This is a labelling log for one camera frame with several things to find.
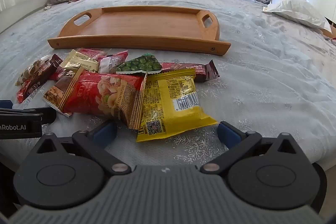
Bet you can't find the yellow snack packet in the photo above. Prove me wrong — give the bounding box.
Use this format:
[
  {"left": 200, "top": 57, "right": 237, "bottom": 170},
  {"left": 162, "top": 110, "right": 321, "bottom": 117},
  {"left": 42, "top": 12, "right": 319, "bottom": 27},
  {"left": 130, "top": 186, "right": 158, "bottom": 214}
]
[{"left": 136, "top": 68, "right": 219, "bottom": 143}]

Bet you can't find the white pillow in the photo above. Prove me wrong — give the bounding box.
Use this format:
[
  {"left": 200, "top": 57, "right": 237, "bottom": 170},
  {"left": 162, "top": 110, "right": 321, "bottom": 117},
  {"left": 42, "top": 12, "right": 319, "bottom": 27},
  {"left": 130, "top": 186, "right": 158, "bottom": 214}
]
[{"left": 261, "top": 0, "right": 332, "bottom": 30}]

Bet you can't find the red and gold nut packet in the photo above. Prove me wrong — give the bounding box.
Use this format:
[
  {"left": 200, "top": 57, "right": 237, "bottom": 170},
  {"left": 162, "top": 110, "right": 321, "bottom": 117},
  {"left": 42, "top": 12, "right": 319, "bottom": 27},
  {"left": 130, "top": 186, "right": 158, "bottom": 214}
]
[{"left": 58, "top": 68, "right": 147, "bottom": 130}]

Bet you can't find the wooden bedside board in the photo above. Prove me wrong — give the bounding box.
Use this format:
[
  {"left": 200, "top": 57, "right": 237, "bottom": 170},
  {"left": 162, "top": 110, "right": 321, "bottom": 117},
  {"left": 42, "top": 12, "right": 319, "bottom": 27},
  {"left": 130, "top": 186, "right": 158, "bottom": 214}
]
[{"left": 324, "top": 17, "right": 336, "bottom": 39}]

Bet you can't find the red packet with gold print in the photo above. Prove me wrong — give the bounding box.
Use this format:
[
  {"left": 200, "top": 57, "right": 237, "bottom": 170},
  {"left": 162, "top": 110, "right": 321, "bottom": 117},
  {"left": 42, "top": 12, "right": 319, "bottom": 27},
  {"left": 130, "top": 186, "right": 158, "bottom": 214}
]
[{"left": 77, "top": 47, "right": 111, "bottom": 61}]

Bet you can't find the light blue snowflake bedspread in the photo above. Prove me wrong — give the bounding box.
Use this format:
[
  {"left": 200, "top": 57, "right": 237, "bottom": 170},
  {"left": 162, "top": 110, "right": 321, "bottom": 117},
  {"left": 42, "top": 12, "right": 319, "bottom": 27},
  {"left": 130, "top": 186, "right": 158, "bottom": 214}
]
[{"left": 0, "top": 0, "right": 336, "bottom": 169}]

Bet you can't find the red and brown wafer bar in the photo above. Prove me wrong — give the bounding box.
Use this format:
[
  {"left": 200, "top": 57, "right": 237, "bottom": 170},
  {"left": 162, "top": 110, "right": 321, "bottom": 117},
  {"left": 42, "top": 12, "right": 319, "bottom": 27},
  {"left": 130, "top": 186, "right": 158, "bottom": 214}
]
[
  {"left": 159, "top": 59, "right": 220, "bottom": 83},
  {"left": 16, "top": 54, "right": 63, "bottom": 104}
]

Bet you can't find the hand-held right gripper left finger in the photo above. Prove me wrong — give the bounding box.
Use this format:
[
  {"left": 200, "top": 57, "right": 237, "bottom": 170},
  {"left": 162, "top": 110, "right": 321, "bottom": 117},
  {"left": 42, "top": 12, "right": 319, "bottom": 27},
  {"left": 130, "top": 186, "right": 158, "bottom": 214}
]
[{"left": 29, "top": 120, "right": 132, "bottom": 177}]

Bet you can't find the wooden tray with handles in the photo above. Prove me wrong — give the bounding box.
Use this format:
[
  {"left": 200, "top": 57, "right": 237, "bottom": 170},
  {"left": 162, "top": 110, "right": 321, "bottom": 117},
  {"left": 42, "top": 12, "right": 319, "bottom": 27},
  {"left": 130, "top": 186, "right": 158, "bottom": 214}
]
[{"left": 47, "top": 5, "right": 231, "bottom": 56}]

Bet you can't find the white nut packet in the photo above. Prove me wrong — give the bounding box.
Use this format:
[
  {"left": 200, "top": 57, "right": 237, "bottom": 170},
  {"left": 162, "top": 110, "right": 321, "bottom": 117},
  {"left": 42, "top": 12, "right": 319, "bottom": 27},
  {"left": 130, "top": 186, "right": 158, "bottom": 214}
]
[{"left": 14, "top": 55, "right": 51, "bottom": 86}]

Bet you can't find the pink clear-window snack packet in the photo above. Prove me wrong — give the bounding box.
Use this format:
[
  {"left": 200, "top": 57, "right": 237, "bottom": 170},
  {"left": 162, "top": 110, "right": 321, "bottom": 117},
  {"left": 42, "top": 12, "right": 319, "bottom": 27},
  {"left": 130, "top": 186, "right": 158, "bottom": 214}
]
[{"left": 98, "top": 50, "right": 129, "bottom": 74}]

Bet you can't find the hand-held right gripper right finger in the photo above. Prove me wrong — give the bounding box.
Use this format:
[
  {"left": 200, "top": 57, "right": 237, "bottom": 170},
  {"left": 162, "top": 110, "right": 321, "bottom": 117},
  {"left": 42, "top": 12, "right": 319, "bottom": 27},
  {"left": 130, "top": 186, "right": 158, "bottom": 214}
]
[{"left": 199, "top": 120, "right": 307, "bottom": 176}]

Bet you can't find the green pea packet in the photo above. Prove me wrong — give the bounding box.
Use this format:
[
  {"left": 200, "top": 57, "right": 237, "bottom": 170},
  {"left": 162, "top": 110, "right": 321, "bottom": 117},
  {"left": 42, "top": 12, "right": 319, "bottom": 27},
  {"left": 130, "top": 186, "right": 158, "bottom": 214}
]
[{"left": 115, "top": 53, "right": 162, "bottom": 75}]

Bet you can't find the gold snack packet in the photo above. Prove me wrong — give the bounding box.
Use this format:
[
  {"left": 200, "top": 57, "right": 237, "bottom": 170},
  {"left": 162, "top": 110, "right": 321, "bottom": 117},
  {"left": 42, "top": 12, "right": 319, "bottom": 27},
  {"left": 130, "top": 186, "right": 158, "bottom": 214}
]
[{"left": 60, "top": 49, "right": 100, "bottom": 73}]

